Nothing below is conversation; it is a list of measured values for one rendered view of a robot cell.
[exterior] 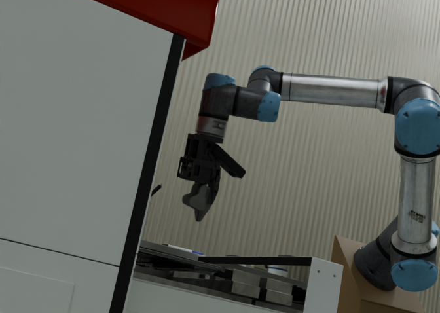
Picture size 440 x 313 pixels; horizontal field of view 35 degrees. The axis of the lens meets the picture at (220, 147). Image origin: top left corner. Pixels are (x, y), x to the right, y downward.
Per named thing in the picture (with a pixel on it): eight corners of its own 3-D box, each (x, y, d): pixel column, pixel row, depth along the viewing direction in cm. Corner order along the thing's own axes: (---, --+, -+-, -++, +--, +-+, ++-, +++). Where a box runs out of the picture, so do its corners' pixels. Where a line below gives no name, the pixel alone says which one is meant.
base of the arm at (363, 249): (387, 258, 212) (407, 238, 208) (402, 296, 200) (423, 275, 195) (348, 244, 207) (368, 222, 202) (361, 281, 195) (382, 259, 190)
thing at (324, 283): (303, 318, 154) (313, 256, 158) (189, 303, 201) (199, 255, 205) (335, 325, 158) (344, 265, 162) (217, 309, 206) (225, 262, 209)
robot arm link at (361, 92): (440, 69, 177) (251, 55, 184) (445, 86, 167) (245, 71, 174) (433, 110, 182) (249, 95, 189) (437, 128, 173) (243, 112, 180)
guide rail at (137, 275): (59, 268, 150) (63, 254, 150) (57, 268, 151) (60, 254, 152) (250, 311, 172) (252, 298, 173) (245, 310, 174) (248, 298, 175)
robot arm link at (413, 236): (432, 264, 192) (444, 82, 167) (438, 300, 179) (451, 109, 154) (387, 262, 194) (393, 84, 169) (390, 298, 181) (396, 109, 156)
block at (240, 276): (231, 280, 167) (234, 268, 168) (224, 279, 170) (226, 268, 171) (258, 287, 171) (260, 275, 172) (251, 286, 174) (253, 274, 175)
